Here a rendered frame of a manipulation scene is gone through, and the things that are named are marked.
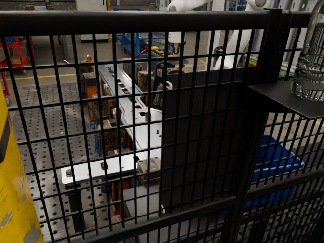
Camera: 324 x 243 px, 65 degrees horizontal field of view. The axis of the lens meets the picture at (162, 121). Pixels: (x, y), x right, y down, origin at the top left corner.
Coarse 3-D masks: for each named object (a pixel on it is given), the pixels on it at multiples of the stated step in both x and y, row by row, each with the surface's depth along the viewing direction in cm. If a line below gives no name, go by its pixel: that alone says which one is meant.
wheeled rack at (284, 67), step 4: (236, 0) 535; (236, 4) 538; (236, 8) 541; (232, 32) 563; (252, 56) 557; (256, 56) 557; (252, 60) 530; (256, 60) 528; (252, 64) 526; (284, 64) 499; (284, 68) 472; (292, 68) 470; (280, 72) 470; (284, 72) 462; (292, 72) 460
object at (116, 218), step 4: (116, 176) 96; (124, 176) 94; (124, 180) 95; (128, 180) 96; (124, 184) 97; (128, 184) 97; (124, 188) 98; (128, 188) 98; (120, 196) 99; (120, 204) 101; (120, 208) 102; (120, 212) 103; (124, 212) 103; (112, 216) 109; (116, 216) 109; (120, 216) 105; (124, 216) 104; (112, 220) 107; (116, 220) 107
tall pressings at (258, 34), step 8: (272, 0) 509; (280, 0) 494; (288, 0) 483; (296, 0) 466; (304, 0) 475; (312, 0) 439; (280, 8) 523; (288, 8) 506; (296, 8) 467; (304, 8) 476; (312, 8) 440; (256, 32) 560; (296, 32) 497; (304, 32) 459; (256, 40) 585; (288, 40) 490; (256, 48) 559; (288, 48) 497; (288, 56) 519; (296, 56) 479; (296, 64) 484
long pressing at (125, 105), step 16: (112, 64) 208; (112, 80) 174; (128, 80) 175; (128, 112) 131; (160, 112) 132; (128, 128) 117; (144, 128) 117; (160, 128) 118; (144, 144) 105; (160, 144) 106
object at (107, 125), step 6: (108, 126) 108; (114, 126) 113; (108, 132) 108; (114, 132) 109; (108, 138) 109; (114, 138) 110; (108, 144) 111; (114, 144) 111; (108, 150) 112; (102, 180) 118; (102, 186) 121; (108, 186) 120; (102, 192) 121
